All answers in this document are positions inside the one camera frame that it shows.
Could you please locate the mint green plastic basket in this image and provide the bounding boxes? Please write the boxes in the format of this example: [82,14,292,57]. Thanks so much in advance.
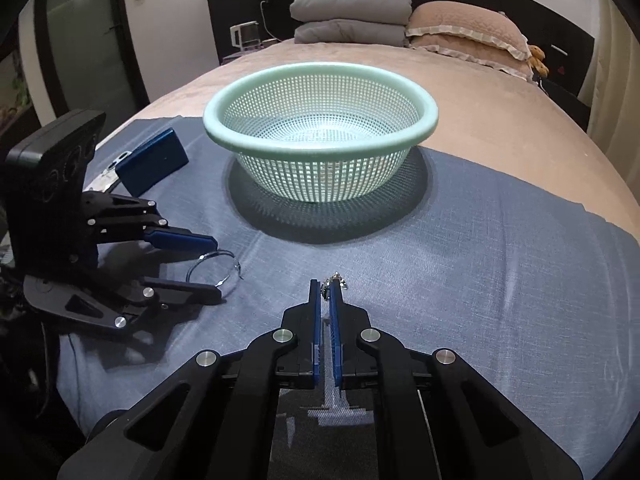
[202,62,440,204]

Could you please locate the grey folded pillows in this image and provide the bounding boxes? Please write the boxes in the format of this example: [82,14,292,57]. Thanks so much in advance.
[290,0,413,26]

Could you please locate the beige ruffled pillow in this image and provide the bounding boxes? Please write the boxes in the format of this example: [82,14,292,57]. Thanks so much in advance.
[410,35,531,81]
[406,1,531,61]

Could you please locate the black nightstand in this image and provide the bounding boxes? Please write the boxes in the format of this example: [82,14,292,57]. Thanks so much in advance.
[540,77,591,134]

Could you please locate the white smartphone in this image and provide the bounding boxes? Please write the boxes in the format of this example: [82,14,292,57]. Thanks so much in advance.
[97,151,134,194]

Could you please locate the silver hoop earring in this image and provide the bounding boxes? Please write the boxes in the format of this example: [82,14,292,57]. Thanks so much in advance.
[187,250,246,289]

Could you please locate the blue rectangular box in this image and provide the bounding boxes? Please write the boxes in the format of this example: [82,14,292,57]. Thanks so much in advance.
[115,128,190,195]

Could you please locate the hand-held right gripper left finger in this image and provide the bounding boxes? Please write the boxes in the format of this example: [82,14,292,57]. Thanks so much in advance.
[57,279,323,480]

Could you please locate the crystal earring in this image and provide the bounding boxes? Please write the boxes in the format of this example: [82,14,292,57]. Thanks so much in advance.
[322,271,349,301]

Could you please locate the brown teddy bear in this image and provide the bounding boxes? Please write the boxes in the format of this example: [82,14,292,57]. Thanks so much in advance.
[527,44,549,79]

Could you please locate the cream curtain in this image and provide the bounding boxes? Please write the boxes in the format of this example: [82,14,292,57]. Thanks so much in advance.
[585,0,640,177]

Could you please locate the grey folded blanket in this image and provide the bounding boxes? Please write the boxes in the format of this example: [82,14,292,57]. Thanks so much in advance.
[294,19,409,47]

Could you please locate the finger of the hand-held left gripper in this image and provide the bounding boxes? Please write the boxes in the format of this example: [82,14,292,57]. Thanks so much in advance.
[24,272,224,333]
[81,192,219,256]

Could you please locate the dark framed glass door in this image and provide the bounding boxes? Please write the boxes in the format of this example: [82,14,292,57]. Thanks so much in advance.
[0,0,147,127]

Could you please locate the white charging cable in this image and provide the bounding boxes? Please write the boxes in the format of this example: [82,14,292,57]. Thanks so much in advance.
[259,0,276,44]

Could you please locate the blue grey cloth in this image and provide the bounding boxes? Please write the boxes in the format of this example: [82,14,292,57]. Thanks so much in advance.
[55,115,640,480]

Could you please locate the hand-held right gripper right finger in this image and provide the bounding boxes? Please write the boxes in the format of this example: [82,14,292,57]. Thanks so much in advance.
[329,285,584,480]

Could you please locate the white electric kettle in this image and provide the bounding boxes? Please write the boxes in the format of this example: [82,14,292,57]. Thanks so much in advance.
[230,20,264,52]

